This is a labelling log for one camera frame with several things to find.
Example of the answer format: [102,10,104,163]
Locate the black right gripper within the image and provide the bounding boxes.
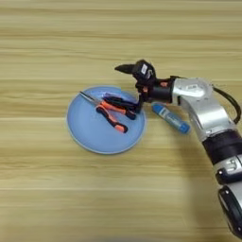
[103,63,178,114]

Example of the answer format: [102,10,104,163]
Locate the blue glue stick tube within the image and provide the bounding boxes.
[151,102,192,135]

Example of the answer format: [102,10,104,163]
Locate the black box with white label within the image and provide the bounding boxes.
[131,59,157,83]

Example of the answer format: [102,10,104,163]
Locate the orange and black pliers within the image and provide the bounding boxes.
[78,91,137,134]

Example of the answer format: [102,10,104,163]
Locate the blue round plate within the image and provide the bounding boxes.
[65,85,147,155]

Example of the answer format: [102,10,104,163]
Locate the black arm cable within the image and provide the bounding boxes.
[212,85,242,125]

